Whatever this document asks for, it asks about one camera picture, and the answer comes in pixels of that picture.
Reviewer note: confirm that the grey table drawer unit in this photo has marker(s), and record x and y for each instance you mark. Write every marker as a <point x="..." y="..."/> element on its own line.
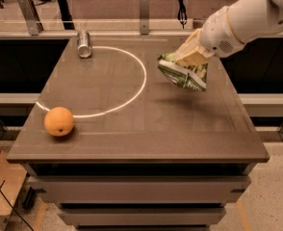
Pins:
<point x="123" y="202"/>

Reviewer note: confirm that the middle metal rail bracket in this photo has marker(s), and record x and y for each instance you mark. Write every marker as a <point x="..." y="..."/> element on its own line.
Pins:
<point x="144" y="17"/>

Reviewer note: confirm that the cardboard box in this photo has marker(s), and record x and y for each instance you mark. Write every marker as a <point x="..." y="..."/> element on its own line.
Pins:
<point x="12" y="177"/>

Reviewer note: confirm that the orange fruit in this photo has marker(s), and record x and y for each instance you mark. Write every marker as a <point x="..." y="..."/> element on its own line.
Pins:
<point x="59" y="122"/>

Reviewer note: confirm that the metal rail bracket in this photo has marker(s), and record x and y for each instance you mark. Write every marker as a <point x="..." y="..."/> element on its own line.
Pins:
<point x="31" y="17"/>
<point x="144" y="17"/>

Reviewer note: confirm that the left metal rail bracket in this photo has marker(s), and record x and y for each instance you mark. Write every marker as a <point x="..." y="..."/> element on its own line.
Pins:
<point x="31" y="17"/>

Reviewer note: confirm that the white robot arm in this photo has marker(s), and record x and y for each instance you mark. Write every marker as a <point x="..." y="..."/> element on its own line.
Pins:
<point x="230" y="29"/>

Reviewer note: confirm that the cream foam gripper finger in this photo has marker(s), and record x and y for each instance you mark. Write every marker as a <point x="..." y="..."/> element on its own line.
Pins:
<point x="192" y="53"/>
<point x="193" y="39"/>

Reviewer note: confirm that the green jalapeno chip bag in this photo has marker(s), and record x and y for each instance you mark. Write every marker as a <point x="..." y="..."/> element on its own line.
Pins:
<point x="191" y="77"/>

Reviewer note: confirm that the silver redbull can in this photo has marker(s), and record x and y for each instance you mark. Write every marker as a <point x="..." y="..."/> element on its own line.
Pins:
<point x="83" y="44"/>

